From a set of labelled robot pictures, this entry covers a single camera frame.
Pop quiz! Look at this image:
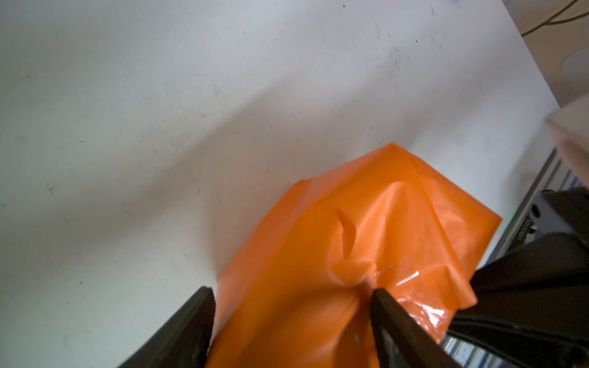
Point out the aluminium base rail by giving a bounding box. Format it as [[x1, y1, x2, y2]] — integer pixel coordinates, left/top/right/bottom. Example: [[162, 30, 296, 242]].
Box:
[[441, 151, 582, 367]]

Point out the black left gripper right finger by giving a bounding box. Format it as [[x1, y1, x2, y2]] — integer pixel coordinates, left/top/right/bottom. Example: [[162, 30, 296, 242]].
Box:
[[370, 288, 459, 367]]

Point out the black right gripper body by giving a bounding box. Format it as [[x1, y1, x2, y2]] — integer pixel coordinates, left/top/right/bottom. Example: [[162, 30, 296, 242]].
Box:
[[448, 187, 588, 367]]

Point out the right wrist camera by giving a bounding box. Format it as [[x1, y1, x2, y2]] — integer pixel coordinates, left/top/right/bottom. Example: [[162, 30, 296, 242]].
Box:
[[545, 94, 588, 188]]

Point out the clear adhesive tape piece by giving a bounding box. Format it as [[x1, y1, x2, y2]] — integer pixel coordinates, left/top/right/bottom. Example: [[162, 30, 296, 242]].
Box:
[[374, 266, 459, 343]]

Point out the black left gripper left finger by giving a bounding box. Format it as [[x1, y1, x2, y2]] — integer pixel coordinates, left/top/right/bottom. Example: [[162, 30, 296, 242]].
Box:
[[121, 287, 216, 367]]

